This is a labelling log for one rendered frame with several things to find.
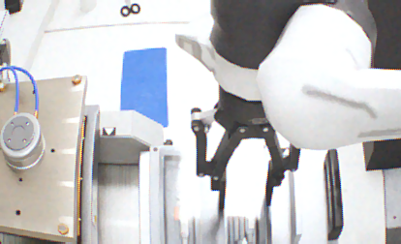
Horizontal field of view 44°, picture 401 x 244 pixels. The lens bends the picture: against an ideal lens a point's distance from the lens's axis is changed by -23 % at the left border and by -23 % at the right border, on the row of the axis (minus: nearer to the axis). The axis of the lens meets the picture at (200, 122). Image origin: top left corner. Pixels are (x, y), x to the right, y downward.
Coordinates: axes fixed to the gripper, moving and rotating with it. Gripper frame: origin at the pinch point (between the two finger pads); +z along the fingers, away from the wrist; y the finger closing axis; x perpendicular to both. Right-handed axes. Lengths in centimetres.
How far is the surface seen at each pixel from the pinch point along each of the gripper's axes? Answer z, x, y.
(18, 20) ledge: 23, 70, -58
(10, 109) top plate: -8.1, 7.5, -34.7
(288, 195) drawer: 6.4, 2.2, 6.7
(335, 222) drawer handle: 2.5, -6.3, 13.4
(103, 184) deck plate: 10.0, 7.3, -20.9
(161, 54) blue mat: 28, 54, -14
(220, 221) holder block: 3.8, -3.0, -3.4
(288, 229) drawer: 6.4, -4.2, 6.5
